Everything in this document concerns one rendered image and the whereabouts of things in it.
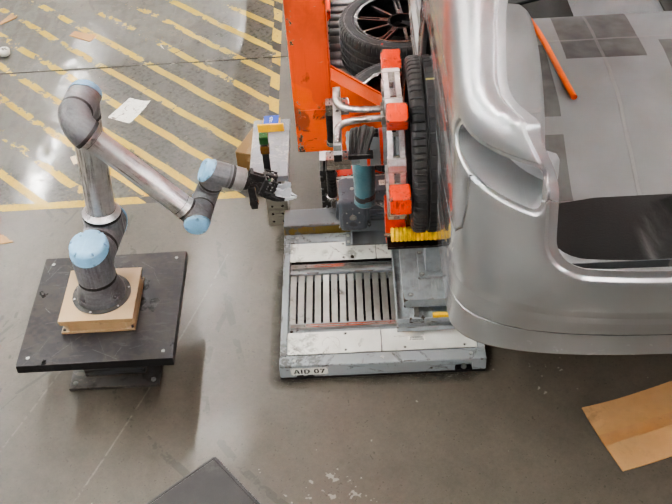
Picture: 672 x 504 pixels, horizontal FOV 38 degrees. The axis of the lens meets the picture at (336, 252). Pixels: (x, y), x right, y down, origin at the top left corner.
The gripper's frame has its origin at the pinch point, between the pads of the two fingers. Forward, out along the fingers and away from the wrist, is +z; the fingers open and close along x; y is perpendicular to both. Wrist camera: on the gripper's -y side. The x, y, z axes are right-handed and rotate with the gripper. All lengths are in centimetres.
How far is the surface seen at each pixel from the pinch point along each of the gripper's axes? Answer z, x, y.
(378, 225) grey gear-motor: 58, 43, -35
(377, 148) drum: 21.0, -0.6, 32.3
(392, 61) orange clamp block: 20, 24, 55
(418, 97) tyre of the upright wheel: 22, -9, 62
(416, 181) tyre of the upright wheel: 29, -27, 41
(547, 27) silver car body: 82, 50, 77
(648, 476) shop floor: 136, -94, -10
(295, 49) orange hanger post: -9, 50, 33
